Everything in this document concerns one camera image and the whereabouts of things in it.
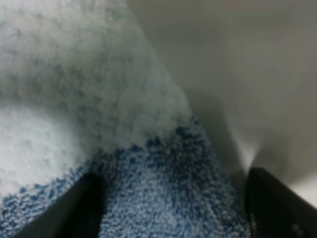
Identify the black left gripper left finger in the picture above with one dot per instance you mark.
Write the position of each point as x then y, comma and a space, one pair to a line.
77, 214

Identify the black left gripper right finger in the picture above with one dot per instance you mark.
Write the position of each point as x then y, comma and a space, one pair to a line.
275, 211

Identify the blue white striped towel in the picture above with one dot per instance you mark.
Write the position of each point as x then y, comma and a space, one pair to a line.
81, 91

